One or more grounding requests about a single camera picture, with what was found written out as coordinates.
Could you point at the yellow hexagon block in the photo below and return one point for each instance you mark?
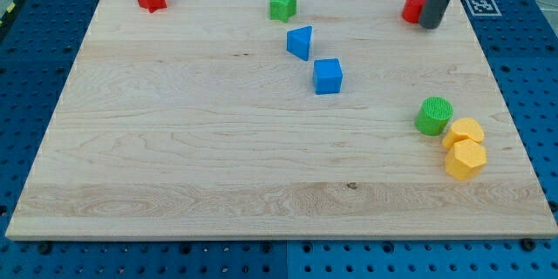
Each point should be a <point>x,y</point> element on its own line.
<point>465,159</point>

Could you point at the blue cube block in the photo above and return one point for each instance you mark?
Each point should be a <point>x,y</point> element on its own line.
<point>327,76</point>

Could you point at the blue triangle block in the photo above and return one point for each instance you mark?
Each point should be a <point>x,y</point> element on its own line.
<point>298,42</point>

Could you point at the black white fiducial tag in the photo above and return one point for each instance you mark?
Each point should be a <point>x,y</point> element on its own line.
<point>483,8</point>

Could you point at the wooden board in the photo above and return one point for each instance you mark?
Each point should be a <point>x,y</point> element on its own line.
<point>195,123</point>

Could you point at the yellow heart block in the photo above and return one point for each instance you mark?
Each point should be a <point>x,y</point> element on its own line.
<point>463,129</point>

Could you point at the red cylinder block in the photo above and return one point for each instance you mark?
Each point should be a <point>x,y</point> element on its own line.
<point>412,10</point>

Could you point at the green star block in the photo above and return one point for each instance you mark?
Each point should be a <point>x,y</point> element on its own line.
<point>282,10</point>

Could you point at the green cylinder block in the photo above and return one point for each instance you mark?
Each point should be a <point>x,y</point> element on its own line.
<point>433,116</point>

